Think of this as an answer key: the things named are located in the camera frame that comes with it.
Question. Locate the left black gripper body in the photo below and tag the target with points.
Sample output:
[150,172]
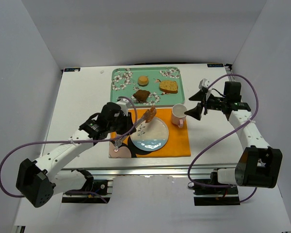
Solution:
[127,122]

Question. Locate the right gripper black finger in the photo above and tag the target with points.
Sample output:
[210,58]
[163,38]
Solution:
[196,112]
[200,95]

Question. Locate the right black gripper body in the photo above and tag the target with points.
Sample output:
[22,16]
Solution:
[205,103]

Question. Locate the metal serving tongs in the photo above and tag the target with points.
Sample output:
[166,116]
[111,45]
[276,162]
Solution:
[138,122]

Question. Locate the narrow seeded bread slice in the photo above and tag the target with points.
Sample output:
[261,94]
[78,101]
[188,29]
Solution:
[150,113]

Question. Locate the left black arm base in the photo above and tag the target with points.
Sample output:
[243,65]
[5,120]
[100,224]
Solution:
[93,191]

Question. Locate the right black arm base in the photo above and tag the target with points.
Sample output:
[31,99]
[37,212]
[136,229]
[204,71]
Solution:
[213,196]

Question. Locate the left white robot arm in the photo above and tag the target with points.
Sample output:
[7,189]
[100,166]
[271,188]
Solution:
[40,179]

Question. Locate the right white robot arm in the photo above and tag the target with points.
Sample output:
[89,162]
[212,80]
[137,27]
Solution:
[259,163]

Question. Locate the large seeded bread slice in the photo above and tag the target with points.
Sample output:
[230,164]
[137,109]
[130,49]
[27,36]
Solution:
[168,86]

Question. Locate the round bread bun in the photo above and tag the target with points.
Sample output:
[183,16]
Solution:
[143,80]

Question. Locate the pink white mug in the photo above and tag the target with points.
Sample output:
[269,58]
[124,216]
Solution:
[178,116]

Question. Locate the silver spoon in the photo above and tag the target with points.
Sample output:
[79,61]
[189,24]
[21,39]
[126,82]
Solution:
[117,143]

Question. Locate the right blue table label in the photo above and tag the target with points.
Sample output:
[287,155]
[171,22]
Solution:
[212,65]

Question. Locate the blue table label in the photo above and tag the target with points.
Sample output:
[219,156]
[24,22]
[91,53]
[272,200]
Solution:
[72,69]
[212,65]

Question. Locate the orange cartoon placemat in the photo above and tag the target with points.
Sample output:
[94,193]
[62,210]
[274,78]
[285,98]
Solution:
[176,146]

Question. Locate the blue white ceramic plate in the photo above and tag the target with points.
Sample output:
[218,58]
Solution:
[150,136]

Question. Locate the teal floral tray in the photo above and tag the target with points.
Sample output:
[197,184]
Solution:
[124,82]

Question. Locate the left blue table label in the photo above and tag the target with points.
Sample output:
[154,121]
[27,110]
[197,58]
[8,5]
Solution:
[72,69]

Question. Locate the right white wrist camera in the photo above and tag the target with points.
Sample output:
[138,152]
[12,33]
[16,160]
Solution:
[204,86]

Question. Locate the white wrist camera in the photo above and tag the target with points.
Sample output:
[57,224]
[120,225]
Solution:
[124,105]
[204,86]

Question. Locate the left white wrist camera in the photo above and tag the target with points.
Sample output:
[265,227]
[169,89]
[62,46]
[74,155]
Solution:
[124,105]

